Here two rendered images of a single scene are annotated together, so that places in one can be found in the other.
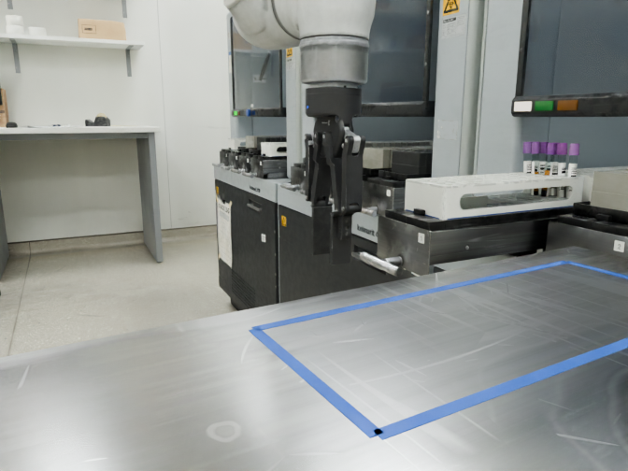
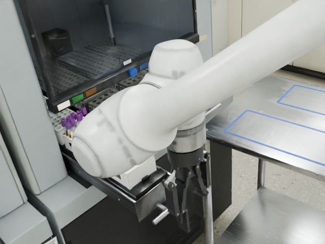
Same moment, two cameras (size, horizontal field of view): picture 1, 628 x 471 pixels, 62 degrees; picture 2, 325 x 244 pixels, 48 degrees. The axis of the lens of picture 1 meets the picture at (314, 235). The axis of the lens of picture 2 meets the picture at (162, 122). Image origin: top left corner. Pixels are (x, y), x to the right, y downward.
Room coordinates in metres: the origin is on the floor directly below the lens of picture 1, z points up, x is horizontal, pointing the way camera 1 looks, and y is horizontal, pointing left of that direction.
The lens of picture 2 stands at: (0.93, 0.54, 1.43)
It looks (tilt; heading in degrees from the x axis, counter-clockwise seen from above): 32 degrees down; 253
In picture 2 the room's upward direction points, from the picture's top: 7 degrees counter-clockwise
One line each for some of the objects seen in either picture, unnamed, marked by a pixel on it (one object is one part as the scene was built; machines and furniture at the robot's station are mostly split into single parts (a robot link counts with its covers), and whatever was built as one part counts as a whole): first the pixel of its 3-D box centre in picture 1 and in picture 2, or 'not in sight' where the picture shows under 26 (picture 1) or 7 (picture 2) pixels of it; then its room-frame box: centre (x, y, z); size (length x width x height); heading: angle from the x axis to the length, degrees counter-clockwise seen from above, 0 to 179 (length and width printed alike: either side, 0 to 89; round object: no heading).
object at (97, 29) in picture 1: (102, 32); not in sight; (3.73, 1.44, 1.52); 0.29 x 0.22 x 0.12; 114
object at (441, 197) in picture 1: (495, 196); (107, 152); (0.84, -0.30, 0.83); 0.30 x 0.10 x 0.06; 115
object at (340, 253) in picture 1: (340, 238); (199, 204); (0.69, -0.04, 0.80); 0.03 x 0.01 x 0.07; 116
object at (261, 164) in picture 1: (331, 163); not in sight; (2.13, -0.07, 0.78); 0.73 x 0.14 x 0.09; 115
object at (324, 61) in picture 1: (334, 65); (183, 130); (0.71, -0.03, 1.03); 0.09 x 0.09 x 0.06
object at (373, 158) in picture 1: (374, 160); not in sight; (1.39, -0.16, 0.85); 0.12 x 0.02 x 0.06; 26
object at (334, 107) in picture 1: (333, 122); (186, 160); (0.71, -0.03, 0.95); 0.08 x 0.07 x 0.09; 26
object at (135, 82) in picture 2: not in sight; (137, 86); (0.66, -0.61, 0.85); 0.12 x 0.02 x 0.06; 25
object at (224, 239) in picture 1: (221, 230); not in sight; (2.43, 0.44, 0.43); 0.27 x 0.02 x 0.36; 25
